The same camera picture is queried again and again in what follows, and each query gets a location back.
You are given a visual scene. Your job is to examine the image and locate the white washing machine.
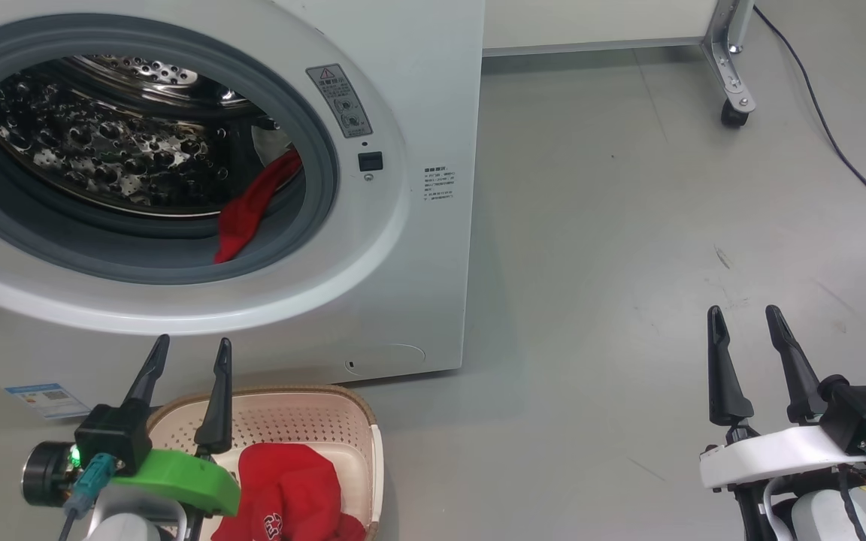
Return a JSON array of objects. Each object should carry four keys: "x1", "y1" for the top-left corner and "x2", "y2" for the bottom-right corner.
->
[{"x1": 0, "y1": 0, "x2": 486, "y2": 422}]

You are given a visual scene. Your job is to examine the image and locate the blue energy label sticker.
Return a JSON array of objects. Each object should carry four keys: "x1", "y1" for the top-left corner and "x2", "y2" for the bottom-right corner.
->
[{"x1": 5, "y1": 382, "x2": 92, "y2": 419}]

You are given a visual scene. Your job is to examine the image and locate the red garment with print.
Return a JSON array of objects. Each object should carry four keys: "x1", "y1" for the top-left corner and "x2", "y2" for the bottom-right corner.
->
[{"x1": 211, "y1": 443, "x2": 368, "y2": 541}]

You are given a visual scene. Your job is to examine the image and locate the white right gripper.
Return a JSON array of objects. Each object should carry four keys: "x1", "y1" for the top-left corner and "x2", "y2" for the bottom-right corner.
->
[{"x1": 699, "y1": 304, "x2": 866, "y2": 493}]

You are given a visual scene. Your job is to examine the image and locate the red and white striped garment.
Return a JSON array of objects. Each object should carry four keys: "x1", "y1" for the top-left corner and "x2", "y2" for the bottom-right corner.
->
[{"x1": 213, "y1": 124, "x2": 304, "y2": 264}]

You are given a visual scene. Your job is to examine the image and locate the black floor cable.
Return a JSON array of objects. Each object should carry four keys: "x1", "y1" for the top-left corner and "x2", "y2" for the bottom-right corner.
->
[{"x1": 752, "y1": 4, "x2": 866, "y2": 241}]

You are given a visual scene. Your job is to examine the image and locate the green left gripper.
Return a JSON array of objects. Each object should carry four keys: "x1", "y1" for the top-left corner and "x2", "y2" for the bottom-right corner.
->
[{"x1": 112, "y1": 334, "x2": 242, "y2": 518}]

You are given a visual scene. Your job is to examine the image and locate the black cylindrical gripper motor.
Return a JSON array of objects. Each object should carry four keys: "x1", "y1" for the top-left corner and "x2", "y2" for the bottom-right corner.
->
[{"x1": 22, "y1": 441, "x2": 77, "y2": 506}]

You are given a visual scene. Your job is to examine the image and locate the cream perforated laundry basket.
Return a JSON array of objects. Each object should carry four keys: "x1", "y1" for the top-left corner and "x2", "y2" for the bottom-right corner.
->
[{"x1": 146, "y1": 385, "x2": 385, "y2": 541}]

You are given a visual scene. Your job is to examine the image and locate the grey metal frame with caster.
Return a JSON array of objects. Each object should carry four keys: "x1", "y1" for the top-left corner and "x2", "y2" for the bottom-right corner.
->
[{"x1": 700, "y1": 0, "x2": 757, "y2": 128}]

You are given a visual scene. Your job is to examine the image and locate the grey warning sticker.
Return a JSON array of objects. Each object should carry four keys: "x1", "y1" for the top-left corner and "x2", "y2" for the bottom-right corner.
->
[{"x1": 306, "y1": 64, "x2": 374, "y2": 139}]

